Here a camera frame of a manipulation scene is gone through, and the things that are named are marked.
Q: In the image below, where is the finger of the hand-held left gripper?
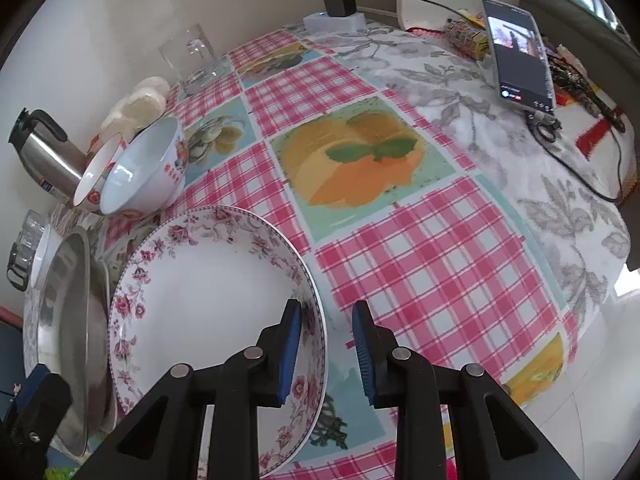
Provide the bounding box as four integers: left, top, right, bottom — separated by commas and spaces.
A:
0, 365, 73, 480

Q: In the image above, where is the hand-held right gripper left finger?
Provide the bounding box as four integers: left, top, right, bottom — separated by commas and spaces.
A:
75, 299, 303, 480

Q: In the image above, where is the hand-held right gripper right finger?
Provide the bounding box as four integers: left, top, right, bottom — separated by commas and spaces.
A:
352, 301, 583, 480

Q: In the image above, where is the floral rimmed white plate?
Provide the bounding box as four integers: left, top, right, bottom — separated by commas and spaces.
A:
107, 206, 328, 478

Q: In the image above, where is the stainless steel plate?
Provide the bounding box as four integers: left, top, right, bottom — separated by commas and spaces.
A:
22, 227, 113, 458

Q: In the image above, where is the pink checked fruit tablecloth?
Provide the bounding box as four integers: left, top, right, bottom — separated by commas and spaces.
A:
47, 27, 581, 480

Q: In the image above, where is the small red rimmed bowl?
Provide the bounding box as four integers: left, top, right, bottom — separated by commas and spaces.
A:
73, 132, 126, 213

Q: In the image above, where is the large white floral bowl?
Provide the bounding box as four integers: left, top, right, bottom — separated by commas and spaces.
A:
99, 116, 188, 218

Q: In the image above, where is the stainless steel thermos jug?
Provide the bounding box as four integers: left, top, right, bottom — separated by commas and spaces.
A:
7, 107, 88, 201

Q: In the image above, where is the grey leaf print tablecloth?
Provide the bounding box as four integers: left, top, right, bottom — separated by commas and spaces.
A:
300, 20, 633, 311

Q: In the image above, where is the bag of white buns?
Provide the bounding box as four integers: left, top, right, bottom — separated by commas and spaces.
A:
100, 76, 171, 141

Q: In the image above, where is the black phone stand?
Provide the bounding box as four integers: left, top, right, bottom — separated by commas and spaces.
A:
522, 107, 563, 143

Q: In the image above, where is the clear glass mug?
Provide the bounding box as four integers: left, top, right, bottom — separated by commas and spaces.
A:
158, 23, 221, 96

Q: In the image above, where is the red and white cloth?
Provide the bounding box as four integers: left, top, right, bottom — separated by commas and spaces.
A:
555, 80, 640, 196

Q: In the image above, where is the white power strip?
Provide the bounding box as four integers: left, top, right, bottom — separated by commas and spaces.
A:
303, 10, 366, 36

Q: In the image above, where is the yellow snack packet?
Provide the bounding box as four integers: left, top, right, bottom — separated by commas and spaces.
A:
446, 10, 493, 61

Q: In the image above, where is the black smartphone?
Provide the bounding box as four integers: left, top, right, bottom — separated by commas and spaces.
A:
481, 0, 557, 113

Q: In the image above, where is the black phone cable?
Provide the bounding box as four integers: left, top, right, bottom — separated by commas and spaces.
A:
525, 110, 626, 205

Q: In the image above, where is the dark beaded strap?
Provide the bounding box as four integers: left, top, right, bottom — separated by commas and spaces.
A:
547, 42, 628, 133

